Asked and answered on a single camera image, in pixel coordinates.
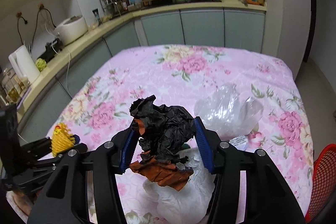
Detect yellow foam fruit net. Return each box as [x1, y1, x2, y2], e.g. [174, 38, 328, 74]
[51, 122, 76, 157]

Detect black and brown paper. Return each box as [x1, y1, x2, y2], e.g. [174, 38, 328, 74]
[129, 95, 195, 191]

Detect clear plastic bag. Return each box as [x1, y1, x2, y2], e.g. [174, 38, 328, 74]
[194, 84, 264, 140]

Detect red mesh trash basket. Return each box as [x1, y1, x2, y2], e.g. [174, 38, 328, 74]
[305, 144, 335, 223]

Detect grey kitchen counter cabinets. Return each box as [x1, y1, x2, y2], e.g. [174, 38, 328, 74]
[18, 2, 266, 140]

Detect person's left hand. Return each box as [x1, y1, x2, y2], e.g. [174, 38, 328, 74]
[6, 191, 33, 217]

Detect white crumpled tissue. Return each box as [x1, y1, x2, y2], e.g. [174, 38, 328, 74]
[143, 148, 215, 223]

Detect white electric kettle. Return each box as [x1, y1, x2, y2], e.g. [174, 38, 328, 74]
[9, 45, 40, 84]

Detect white rice cooker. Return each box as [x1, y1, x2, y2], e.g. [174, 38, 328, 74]
[54, 15, 88, 46]

